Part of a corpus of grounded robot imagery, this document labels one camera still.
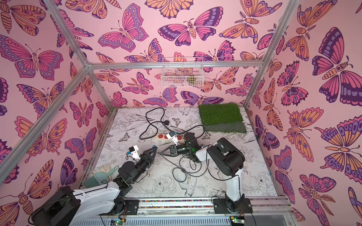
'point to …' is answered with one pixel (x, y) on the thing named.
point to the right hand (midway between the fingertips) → (162, 153)
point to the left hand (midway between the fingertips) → (158, 148)
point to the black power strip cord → (194, 126)
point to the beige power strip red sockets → (181, 138)
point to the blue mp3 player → (153, 146)
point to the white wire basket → (185, 72)
